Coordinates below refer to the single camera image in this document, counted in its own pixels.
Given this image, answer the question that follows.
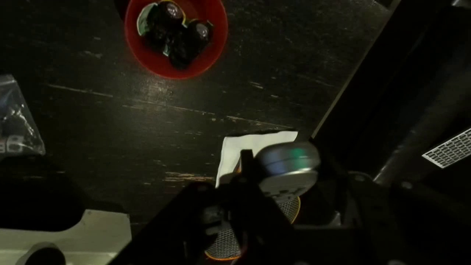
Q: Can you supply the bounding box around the white ornate wooden shelf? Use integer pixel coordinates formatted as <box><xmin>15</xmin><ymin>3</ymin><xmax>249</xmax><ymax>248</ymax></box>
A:
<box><xmin>0</xmin><ymin>210</ymin><xmax>133</xmax><ymax>265</ymax></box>

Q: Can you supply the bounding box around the white paper napkin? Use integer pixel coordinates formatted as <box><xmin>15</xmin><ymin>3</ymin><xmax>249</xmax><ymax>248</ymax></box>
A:
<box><xmin>215</xmin><ymin>130</ymin><xmax>299</xmax><ymax>186</ymax></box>

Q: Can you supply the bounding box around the red bowl with dark fruit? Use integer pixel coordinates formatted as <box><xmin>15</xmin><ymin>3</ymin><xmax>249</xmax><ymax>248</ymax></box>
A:
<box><xmin>124</xmin><ymin>0</ymin><xmax>228</xmax><ymax>80</ymax></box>

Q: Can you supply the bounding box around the orange mesh strainer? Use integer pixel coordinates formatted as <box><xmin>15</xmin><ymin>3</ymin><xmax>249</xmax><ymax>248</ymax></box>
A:
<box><xmin>203</xmin><ymin>193</ymin><xmax>302</xmax><ymax>263</ymax></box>

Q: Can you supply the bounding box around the clear plastic wrapper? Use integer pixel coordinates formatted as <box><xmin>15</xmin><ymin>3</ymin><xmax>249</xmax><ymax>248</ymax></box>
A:
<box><xmin>0</xmin><ymin>74</ymin><xmax>46</xmax><ymax>160</ymax></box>

